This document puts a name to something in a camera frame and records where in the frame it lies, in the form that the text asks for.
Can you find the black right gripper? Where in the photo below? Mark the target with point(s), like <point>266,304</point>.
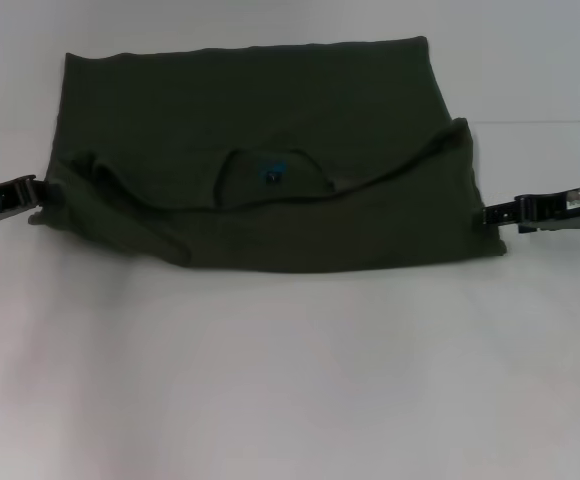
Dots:
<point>565,210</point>

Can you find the dark green FREE! t-shirt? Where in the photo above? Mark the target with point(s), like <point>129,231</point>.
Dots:
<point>280,150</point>

